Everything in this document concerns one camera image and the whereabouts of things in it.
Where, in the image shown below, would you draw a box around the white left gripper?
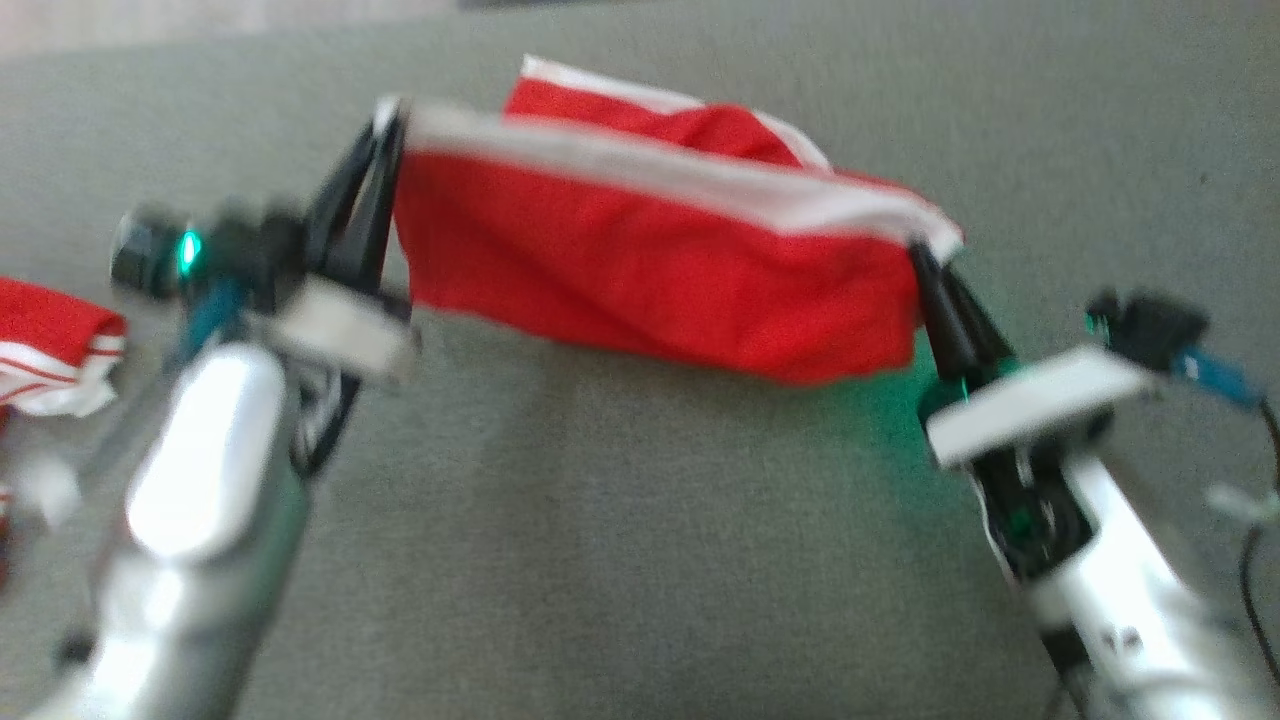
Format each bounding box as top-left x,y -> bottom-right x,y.
254,99 -> 422,477

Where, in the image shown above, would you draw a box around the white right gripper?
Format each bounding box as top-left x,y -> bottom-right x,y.
907,243 -> 1162,582

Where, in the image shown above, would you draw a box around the red shorts white stripes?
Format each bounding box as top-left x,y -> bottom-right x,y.
388,54 -> 967,388

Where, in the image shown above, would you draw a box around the red shirt white sleeves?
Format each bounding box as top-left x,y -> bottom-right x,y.
0,277 -> 129,420

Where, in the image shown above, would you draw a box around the grey sofa seat cushion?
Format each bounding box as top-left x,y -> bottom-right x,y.
0,0 -> 1280,720

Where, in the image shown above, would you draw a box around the blue-plug left camera cable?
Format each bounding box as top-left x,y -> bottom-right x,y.
172,278 -> 247,363

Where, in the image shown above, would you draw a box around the blue-plug camera cable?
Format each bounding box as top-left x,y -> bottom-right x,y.
172,278 -> 247,363
1168,347 -> 1280,686

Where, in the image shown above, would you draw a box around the blue-plug right camera cable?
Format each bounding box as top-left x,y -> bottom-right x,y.
1168,347 -> 1280,686

